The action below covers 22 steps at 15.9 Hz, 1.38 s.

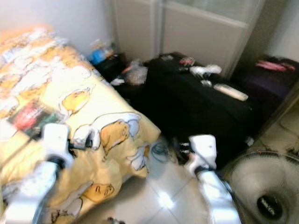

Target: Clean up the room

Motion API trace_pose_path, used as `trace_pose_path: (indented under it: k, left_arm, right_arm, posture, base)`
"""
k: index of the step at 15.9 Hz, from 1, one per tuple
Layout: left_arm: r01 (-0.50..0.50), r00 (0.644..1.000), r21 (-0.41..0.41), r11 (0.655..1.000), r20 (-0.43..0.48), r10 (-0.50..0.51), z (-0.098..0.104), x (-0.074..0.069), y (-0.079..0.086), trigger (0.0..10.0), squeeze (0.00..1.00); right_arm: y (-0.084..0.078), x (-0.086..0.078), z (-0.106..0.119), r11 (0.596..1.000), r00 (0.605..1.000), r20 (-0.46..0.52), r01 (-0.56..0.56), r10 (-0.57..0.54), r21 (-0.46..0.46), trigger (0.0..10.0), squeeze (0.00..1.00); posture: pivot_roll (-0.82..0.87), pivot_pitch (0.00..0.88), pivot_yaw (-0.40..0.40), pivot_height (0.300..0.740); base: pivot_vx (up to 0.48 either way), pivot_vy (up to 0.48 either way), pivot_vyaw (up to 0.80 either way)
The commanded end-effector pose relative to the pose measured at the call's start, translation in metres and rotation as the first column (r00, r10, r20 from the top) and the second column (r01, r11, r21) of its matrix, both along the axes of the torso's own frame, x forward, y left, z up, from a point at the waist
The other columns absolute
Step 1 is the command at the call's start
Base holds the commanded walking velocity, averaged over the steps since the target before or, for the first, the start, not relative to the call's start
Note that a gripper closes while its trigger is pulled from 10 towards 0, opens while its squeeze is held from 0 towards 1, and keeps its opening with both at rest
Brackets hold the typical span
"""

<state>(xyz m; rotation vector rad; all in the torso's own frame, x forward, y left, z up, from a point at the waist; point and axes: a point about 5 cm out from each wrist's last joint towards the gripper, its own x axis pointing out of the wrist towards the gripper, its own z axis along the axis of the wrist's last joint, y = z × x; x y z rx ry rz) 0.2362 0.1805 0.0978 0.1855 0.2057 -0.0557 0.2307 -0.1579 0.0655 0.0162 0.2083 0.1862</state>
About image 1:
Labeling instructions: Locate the white remote control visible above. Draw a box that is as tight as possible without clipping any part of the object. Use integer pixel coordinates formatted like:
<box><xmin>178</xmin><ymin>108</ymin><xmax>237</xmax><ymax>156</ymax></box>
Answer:
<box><xmin>213</xmin><ymin>83</ymin><xmax>249</xmax><ymax>102</ymax></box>

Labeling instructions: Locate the clear crumpled plastic bag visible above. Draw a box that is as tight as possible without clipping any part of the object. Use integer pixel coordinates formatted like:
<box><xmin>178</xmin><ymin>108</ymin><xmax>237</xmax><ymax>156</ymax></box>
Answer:
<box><xmin>121</xmin><ymin>61</ymin><xmax>150</xmax><ymax>87</ymax></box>

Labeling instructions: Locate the yellow cartoon egg duvet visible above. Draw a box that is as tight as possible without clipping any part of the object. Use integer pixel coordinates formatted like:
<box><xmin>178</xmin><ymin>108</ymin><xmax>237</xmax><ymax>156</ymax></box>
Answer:
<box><xmin>0</xmin><ymin>26</ymin><xmax>162</xmax><ymax>224</ymax></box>

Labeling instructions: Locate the dark purple bag pink print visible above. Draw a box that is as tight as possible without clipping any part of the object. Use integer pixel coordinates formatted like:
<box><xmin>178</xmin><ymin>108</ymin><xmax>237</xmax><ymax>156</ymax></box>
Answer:
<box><xmin>234</xmin><ymin>56</ymin><xmax>299</xmax><ymax>117</ymax></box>

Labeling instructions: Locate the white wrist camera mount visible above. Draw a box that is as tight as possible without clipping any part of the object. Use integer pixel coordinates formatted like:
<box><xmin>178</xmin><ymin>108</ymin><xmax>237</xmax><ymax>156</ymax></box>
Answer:
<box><xmin>41</xmin><ymin>123</ymin><xmax>74</xmax><ymax>164</ymax></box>
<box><xmin>187</xmin><ymin>134</ymin><xmax>218</xmax><ymax>171</ymax></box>

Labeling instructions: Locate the white crumpled cloth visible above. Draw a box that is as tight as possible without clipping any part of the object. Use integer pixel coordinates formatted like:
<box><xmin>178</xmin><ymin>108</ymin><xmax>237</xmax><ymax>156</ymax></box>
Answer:
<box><xmin>189</xmin><ymin>64</ymin><xmax>222</xmax><ymax>77</ymax></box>

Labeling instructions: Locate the white glass door wardrobe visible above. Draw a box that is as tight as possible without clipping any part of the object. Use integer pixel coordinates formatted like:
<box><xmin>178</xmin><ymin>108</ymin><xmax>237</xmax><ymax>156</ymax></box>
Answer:
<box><xmin>112</xmin><ymin>0</ymin><xmax>269</xmax><ymax>77</ymax></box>

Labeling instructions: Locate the dark illustrated cover book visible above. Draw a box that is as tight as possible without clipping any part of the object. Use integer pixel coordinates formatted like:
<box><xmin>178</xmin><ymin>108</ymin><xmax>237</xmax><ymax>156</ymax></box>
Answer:
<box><xmin>7</xmin><ymin>100</ymin><xmax>71</xmax><ymax>140</ymax></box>

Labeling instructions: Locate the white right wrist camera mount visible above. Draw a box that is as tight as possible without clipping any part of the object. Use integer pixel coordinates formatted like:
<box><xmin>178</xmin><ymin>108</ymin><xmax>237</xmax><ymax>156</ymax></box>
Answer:
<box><xmin>187</xmin><ymin>134</ymin><xmax>218</xmax><ymax>171</ymax></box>

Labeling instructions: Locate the large black suitcase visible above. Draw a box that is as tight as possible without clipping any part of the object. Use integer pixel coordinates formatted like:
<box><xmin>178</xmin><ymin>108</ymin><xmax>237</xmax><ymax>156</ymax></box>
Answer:
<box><xmin>149</xmin><ymin>52</ymin><xmax>262</xmax><ymax>164</ymax></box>

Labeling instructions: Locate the black bedside table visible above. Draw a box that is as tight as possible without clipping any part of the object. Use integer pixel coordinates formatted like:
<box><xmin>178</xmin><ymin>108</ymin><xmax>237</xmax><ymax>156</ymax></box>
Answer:
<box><xmin>98</xmin><ymin>52</ymin><xmax>129</xmax><ymax>84</ymax></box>

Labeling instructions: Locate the white floor fan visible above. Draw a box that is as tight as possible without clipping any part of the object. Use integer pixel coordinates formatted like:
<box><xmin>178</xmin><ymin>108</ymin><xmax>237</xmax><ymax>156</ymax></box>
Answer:
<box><xmin>222</xmin><ymin>149</ymin><xmax>299</xmax><ymax>224</ymax></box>

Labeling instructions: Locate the small red patterned packet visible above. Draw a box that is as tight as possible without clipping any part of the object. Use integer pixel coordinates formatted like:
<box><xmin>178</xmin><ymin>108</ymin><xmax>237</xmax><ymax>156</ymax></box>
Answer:
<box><xmin>178</xmin><ymin>57</ymin><xmax>196</xmax><ymax>67</ymax></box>

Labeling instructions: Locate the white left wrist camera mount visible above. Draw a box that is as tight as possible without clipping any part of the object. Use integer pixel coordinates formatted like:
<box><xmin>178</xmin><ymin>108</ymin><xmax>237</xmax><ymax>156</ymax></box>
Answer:
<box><xmin>41</xmin><ymin>123</ymin><xmax>74</xmax><ymax>164</ymax></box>

